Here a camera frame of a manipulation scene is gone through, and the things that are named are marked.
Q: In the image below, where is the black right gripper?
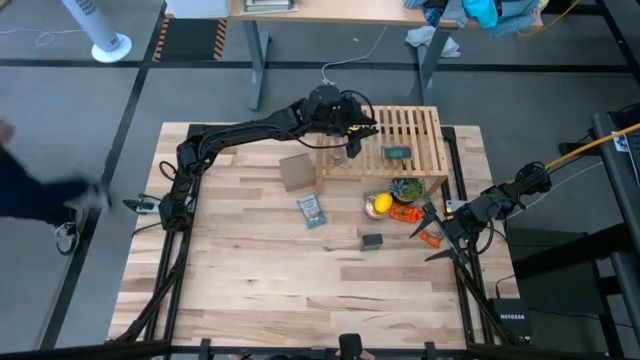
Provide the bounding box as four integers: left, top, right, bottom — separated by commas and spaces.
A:
409, 199, 489, 264

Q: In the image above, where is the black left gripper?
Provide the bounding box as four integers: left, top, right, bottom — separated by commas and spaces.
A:
327, 92, 380, 160

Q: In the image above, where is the wooden slatted shelf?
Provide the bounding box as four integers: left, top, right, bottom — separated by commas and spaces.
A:
316, 104, 450, 195

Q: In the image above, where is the small orange candy packet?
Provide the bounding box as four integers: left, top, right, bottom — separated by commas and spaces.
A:
418, 229, 444, 250

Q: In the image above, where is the large orange candy packet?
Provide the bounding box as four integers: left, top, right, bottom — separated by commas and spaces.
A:
388, 202, 425, 224

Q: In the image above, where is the succulent plant in black pot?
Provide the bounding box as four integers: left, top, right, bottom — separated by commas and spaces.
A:
389, 177, 429, 204

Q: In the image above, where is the yellow lemon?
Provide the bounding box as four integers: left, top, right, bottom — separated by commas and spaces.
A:
373, 192, 394, 215

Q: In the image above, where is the small brown cardboard box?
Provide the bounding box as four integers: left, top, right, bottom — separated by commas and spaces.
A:
278, 153, 317, 194

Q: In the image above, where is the light blue snack bag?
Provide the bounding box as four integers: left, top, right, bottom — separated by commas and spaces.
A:
296, 193, 329, 230

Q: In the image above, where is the black network router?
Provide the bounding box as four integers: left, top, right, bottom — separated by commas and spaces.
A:
489, 298, 534, 344

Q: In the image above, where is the white cloth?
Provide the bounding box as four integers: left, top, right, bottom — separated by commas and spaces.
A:
405, 25, 461, 59

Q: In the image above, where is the wooden desk with grey legs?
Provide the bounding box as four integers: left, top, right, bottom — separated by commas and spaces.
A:
164, 0, 544, 112

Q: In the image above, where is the black handheld device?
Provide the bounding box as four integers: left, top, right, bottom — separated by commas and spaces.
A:
338, 333, 364, 360

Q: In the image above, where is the grey stack of trays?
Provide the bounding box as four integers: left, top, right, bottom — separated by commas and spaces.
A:
243, 0, 300, 15

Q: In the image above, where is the cyan cloth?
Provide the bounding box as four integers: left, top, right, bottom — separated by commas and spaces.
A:
462, 0, 500, 30

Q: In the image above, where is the black mat with hazard stripes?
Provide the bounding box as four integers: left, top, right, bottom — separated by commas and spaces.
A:
152, 18, 229, 63

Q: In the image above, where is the blue denim clothes pile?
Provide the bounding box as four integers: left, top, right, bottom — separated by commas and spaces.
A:
403, 0, 544, 40

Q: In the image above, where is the white storage bin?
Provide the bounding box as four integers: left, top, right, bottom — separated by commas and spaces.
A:
164, 0, 234, 20

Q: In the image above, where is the person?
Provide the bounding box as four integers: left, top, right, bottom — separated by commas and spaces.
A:
0, 118, 112, 257

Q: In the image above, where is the white cable with plug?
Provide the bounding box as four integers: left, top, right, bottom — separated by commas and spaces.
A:
321, 24, 389, 87

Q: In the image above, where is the yellow cable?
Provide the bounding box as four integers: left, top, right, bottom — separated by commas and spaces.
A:
517, 0, 581, 39
547, 122, 640, 171

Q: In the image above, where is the black metal table frame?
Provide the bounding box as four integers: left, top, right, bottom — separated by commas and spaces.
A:
107, 123, 521, 360

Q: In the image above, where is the thin white cord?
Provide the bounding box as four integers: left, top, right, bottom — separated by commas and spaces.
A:
0, 28, 84, 48

